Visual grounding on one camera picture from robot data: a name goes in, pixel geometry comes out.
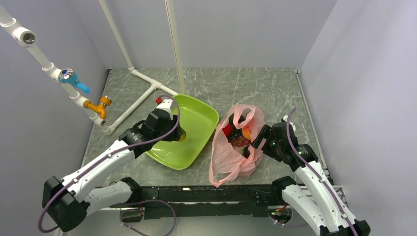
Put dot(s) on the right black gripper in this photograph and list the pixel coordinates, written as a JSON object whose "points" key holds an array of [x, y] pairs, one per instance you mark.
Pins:
{"points": [[266, 132]]}

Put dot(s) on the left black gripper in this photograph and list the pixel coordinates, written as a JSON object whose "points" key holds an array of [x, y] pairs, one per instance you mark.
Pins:
{"points": [[175, 135]]}

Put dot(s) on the dark fake grapes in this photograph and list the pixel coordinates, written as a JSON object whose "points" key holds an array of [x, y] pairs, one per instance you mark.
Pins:
{"points": [[237, 139]]}

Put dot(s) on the pink plastic bag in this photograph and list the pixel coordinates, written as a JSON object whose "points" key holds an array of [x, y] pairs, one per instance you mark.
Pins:
{"points": [[227, 163]]}

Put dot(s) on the red fake fruit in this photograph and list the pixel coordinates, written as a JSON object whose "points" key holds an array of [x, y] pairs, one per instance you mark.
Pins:
{"points": [[227, 130]]}

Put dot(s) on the orange fake fruit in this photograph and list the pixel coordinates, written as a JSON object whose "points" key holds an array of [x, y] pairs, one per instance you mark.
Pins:
{"points": [[246, 132], [182, 135]]}

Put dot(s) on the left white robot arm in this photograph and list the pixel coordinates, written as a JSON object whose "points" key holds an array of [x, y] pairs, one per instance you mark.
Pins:
{"points": [[69, 200]]}

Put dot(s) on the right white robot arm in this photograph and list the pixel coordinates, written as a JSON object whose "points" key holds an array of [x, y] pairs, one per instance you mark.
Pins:
{"points": [[324, 211]]}

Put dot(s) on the green plastic tray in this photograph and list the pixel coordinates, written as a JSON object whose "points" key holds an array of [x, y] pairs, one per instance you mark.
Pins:
{"points": [[199, 121]]}

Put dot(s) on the orange faucet tap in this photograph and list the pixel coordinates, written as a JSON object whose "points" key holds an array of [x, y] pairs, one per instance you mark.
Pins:
{"points": [[100, 108]]}

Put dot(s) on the blue valve tap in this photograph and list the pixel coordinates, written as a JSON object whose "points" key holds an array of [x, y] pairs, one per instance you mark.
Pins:
{"points": [[69, 76]]}

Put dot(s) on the beige vertical pole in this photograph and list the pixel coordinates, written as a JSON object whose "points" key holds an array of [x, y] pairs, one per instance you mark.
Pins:
{"points": [[175, 43]]}

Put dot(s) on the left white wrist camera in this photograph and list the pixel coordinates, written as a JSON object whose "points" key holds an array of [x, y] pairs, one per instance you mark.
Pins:
{"points": [[165, 104]]}

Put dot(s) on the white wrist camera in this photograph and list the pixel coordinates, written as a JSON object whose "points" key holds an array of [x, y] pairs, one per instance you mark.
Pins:
{"points": [[165, 104], [286, 119]]}

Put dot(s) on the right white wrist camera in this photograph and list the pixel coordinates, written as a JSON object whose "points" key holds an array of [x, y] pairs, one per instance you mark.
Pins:
{"points": [[286, 119]]}

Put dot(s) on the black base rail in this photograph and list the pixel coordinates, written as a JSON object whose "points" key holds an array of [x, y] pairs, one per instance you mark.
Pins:
{"points": [[254, 200]]}

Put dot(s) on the white PVC pipe frame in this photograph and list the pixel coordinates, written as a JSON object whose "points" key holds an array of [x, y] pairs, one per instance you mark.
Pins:
{"points": [[28, 39]]}

